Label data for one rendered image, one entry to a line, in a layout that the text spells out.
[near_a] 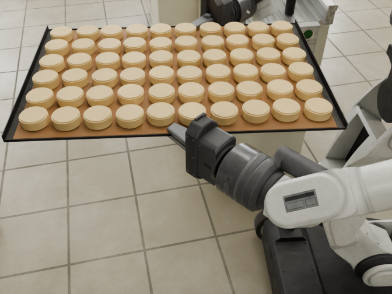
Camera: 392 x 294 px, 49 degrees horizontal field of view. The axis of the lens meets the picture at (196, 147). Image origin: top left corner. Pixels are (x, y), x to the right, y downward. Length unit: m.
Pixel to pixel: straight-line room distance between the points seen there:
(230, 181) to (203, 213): 1.26
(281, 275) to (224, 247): 0.35
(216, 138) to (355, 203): 0.23
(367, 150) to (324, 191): 0.49
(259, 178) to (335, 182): 0.11
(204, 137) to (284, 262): 0.95
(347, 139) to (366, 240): 0.35
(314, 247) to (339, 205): 1.07
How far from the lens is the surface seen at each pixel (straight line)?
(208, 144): 0.67
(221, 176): 0.66
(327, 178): 0.59
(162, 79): 0.86
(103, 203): 1.98
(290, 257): 1.58
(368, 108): 1.17
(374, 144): 1.06
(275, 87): 0.84
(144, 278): 1.74
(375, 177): 0.61
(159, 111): 0.77
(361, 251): 1.44
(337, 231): 1.23
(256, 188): 0.64
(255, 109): 0.78
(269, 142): 1.78
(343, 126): 0.82
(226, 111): 0.77
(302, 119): 0.81
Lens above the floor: 1.49
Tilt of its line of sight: 43 degrees down
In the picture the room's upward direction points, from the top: straight up
